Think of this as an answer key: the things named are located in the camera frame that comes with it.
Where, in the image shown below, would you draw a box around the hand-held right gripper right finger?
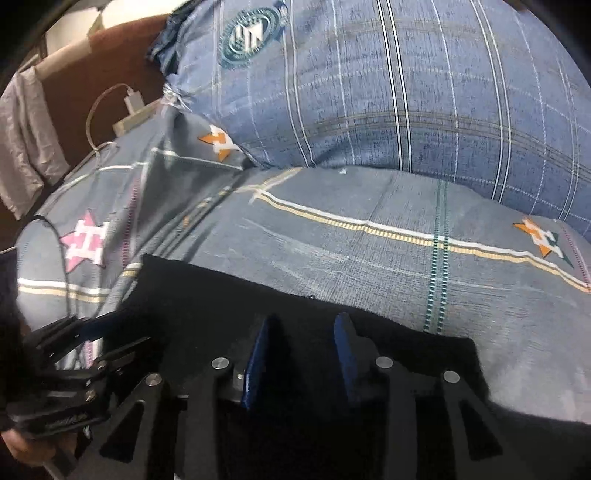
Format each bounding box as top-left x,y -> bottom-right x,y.
332,313 -> 527,480

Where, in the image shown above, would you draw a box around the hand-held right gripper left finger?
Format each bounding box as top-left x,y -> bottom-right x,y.
76,315 -> 287,480

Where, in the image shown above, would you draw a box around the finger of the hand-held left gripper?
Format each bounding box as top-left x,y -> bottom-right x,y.
55,336 -> 153,386
21,315 -> 93,367

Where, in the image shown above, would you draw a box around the black pants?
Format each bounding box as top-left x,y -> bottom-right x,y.
88,253 -> 492,480

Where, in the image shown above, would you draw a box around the person's left hand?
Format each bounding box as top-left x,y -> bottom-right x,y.
0,430 -> 32,463

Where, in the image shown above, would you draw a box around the grey star-print bed sheet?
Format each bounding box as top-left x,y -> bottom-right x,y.
16,99 -> 591,425

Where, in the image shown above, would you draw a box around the grey hanging cloth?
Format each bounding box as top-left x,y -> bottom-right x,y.
0,69 -> 70,220

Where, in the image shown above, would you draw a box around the beige power strip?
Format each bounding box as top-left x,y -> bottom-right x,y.
113,104 -> 162,137

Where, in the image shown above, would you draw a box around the brown upholstered headboard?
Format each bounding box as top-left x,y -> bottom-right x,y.
39,14 -> 171,162

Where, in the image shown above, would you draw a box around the white charger plug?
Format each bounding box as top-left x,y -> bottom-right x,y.
122,90 -> 146,114

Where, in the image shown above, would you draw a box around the blue plaid pillow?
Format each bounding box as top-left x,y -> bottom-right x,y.
164,0 -> 585,206

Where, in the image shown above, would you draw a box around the dark blue denim cloth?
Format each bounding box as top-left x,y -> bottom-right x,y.
147,11 -> 195,79

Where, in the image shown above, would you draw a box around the black braided cable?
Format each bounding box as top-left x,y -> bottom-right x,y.
18,215 -> 75,324

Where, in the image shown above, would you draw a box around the white charging cable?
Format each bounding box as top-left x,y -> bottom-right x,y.
60,83 -> 134,169

